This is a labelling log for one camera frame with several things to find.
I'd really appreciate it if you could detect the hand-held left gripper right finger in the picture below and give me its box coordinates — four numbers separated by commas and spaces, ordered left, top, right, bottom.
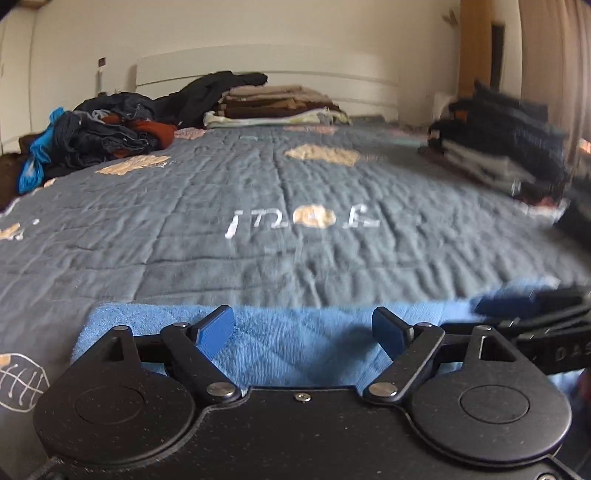
362, 305, 520, 403

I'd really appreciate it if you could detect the grey quilted bedspread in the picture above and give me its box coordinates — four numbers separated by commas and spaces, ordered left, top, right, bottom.
0, 121, 591, 480

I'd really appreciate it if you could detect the blue quilted cloth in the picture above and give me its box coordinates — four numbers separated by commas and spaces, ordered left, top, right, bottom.
71, 276, 591, 407

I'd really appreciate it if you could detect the dark brown cloth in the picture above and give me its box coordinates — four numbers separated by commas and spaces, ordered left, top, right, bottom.
0, 151, 35, 210

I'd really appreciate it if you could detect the black jacket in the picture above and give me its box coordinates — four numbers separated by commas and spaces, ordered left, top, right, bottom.
154, 71, 269, 129

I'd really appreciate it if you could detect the stack of brown folded clothes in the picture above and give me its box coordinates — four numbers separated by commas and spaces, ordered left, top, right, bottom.
203, 84, 352, 129

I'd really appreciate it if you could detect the wooden door panel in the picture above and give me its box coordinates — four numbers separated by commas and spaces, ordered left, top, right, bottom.
458, 0, 492, 100

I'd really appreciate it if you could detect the pile of unfolded dark clothes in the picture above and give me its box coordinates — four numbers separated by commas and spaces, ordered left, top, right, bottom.
18, 92, 178, 195

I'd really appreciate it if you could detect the stack of black folded clothes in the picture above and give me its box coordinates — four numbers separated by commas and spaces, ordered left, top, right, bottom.
418, 79, 573, 208

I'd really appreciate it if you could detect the white headboard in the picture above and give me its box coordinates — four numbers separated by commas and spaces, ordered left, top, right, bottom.
135, 45, 400, 123

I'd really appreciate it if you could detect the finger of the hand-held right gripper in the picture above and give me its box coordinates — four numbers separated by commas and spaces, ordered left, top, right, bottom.
475, 284, 591, 325

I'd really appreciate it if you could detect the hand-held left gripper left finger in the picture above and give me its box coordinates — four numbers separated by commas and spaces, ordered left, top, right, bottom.
108, 305, 243, 403

